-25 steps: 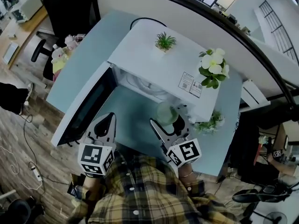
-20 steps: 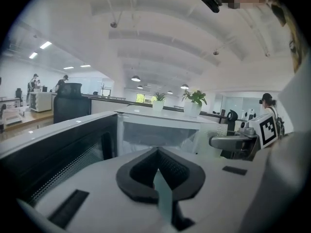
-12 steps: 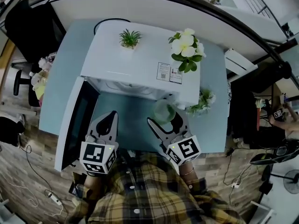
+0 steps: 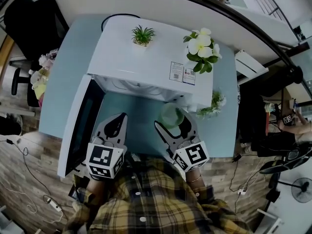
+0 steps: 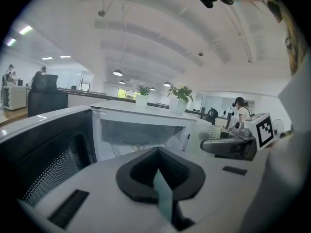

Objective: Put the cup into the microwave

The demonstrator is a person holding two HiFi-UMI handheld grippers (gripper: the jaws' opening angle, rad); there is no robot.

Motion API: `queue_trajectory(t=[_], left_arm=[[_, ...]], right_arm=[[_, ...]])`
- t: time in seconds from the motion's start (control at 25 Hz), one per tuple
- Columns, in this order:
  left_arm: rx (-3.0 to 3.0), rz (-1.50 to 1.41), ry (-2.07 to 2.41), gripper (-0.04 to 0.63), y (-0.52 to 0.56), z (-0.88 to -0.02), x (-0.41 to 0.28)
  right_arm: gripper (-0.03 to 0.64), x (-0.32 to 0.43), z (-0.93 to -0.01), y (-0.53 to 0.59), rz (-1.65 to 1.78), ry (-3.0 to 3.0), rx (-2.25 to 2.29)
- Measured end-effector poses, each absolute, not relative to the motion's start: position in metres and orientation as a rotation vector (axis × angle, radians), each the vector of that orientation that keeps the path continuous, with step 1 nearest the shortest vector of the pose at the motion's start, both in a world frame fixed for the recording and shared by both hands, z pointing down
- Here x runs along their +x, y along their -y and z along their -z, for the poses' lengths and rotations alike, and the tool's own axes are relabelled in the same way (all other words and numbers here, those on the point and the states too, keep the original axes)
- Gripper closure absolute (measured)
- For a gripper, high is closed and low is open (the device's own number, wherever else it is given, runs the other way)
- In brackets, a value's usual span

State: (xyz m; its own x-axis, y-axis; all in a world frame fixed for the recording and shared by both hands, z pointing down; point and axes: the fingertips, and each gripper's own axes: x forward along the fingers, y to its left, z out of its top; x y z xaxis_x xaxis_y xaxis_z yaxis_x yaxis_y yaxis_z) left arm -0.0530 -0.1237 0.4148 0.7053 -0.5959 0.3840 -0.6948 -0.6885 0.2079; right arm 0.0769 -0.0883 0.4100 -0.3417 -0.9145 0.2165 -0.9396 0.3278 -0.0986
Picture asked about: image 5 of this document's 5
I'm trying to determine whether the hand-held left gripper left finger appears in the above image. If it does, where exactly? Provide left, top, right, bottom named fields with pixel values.
left=17, top=147, right=171, bottom=233

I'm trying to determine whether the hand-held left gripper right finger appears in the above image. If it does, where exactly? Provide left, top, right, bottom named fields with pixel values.
left=158, top=147, right=265, bottom=233

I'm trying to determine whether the yellow plaid shirt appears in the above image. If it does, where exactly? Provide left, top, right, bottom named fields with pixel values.
left=263, top=0, right=308, bottom=76

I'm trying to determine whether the white desk fan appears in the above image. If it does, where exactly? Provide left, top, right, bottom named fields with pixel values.
left=272, top=118, right=285, bottom=133

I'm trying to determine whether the white microwave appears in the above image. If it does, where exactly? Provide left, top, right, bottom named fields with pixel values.
left=0, top=99, right=215, bottom=209

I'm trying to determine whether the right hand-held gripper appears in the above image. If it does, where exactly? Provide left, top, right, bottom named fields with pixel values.
left=200, top=112, right=277, bottom=161

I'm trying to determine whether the small spiky potted plant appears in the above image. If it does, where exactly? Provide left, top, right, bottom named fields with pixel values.
left=135, top=84, right=153, bottom=108

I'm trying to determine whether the white cabinet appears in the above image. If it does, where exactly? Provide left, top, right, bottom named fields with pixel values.
left=1, top=84, right=28, bottom=111

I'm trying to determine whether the black partition rail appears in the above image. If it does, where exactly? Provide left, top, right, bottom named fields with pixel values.
left=56, top=87, right=234, bottom=120

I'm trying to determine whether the white-flowered potted plant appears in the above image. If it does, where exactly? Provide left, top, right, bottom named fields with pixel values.
left=167, top=82, right=194, bottom=115

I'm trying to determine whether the black office chair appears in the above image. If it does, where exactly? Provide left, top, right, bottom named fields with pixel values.
left=27, top=74, right=69, bottom=118
left=206, top=107, right=220, bottom=126

